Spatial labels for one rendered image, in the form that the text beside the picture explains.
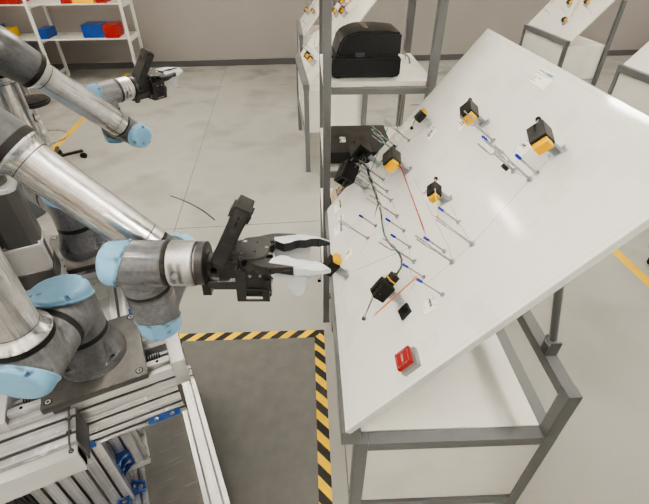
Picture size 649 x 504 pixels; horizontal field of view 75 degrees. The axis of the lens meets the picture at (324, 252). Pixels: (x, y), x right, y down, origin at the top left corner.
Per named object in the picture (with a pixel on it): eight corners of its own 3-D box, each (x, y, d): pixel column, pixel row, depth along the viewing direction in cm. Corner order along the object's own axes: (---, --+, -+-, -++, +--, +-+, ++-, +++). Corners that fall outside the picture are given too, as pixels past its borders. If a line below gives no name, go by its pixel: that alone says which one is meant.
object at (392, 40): (331, 79, 185) (331, 30, 173) (327, 65, 203) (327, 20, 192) (399, 78, 187) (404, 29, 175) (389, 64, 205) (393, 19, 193)
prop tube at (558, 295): (548, 350, 122) (557, 272, 104) (544, 343, 125) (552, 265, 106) (560, 348, 122) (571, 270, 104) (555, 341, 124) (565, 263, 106)
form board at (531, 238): (329, 211, 212) (327, 209, 211) (490, 31, 165) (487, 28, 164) (350, 434, 119) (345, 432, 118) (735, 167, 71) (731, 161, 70)
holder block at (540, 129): (560, 125, 107) (539, 104, 103) (568, 154, 100) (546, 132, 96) (543, 136, 110) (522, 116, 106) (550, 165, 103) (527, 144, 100)
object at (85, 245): (60, 265, 130) (47, 239, 124) (61, 239, 141) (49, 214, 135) (113, 252, 135) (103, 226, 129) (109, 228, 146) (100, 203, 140)
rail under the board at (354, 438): (341, 445, 122) (341, 433, 118) (325, 220, 216) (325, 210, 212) (360, 444, 122) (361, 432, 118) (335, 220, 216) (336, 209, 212)
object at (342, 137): (326, 165, 208) (326, 152, 204) (323, 136, 236) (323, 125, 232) (392, 164, 209) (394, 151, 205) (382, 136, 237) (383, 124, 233)
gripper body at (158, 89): (156, 89, 155) (126, 98, 148) (152, 65, 150) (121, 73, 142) (169, 96, 152) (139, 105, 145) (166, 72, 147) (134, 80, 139)
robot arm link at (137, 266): (122, 269, 74) (106, 229, 69) (184, 269, 74) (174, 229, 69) (103, 300, 68) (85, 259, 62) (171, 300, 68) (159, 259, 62)
